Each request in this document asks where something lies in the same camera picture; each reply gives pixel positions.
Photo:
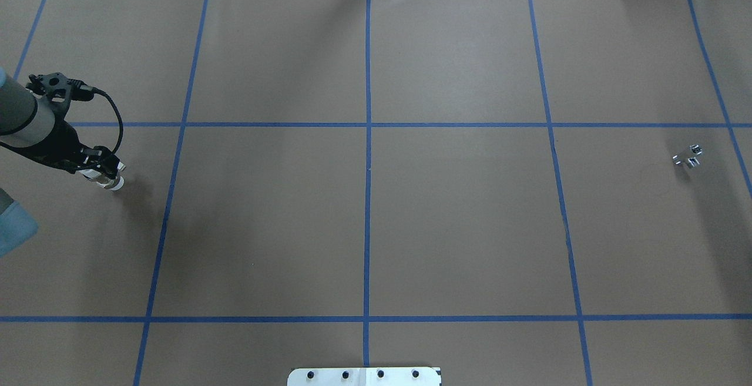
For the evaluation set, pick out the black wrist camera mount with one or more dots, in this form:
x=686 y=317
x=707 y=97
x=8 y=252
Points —
x=60 y=90

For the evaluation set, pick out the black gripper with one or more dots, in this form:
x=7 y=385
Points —
x=60 y=147

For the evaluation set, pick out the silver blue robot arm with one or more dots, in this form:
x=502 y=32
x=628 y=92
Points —
x=21 y=106

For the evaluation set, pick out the white camera mast with base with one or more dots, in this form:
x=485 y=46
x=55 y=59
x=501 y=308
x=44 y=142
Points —
x=366 y=376

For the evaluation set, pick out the white PPR ball valve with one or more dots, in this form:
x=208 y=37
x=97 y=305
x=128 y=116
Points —
x=114 y=182

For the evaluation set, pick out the chrome metal pipe fitting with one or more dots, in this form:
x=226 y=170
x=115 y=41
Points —
x=689 y=156

